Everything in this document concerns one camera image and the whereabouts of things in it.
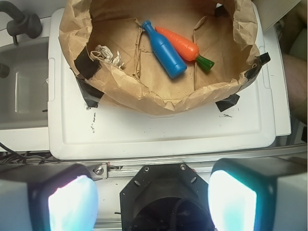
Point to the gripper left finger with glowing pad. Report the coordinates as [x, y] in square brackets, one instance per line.
[56, 197]

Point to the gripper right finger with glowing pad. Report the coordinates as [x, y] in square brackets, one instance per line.
[259, 194]

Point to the blue plastic bottle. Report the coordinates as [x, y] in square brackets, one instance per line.
[164, 51]

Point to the white plastic bin lid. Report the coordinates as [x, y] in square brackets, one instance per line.
[108, 131]

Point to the black tape strip bottom right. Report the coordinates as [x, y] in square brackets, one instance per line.
[228, 102]

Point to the black tape strip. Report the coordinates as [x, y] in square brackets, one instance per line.
[90, 94]
[252, 73]
[228, 102]

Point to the grey toy sink basin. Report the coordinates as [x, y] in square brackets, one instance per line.
[24, 90]

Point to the black tape strip left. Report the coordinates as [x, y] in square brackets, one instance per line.
[90, 94]

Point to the crumpled white paper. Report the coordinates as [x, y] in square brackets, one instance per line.
[104, 54]

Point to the orange toy carrot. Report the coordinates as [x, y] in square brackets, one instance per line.
[186, 48]

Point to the brown paper bag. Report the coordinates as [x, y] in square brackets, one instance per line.
[225, 35]

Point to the grey toy faucet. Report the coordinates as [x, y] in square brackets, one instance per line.
[21, 23]

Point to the aluminium frame rail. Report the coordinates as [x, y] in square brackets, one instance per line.
[201, 163]

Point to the black octagonal mount plate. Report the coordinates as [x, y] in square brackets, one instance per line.
[168, 197]

